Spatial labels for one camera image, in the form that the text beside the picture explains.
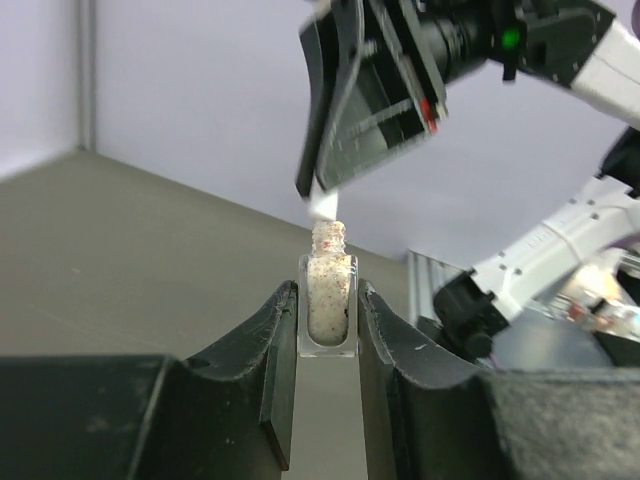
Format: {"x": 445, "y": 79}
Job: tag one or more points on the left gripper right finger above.
{"x": 429, "y": 414}

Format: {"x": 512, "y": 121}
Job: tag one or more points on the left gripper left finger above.
{"x": 224, "y": 413}

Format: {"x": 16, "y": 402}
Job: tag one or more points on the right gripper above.
{"x": 363, "y": 112}

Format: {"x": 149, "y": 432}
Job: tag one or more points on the glitter nail polish bottle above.
{"x": 327, "y": 300}

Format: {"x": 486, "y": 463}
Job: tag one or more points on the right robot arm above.
{"x": 579, "y": 49}

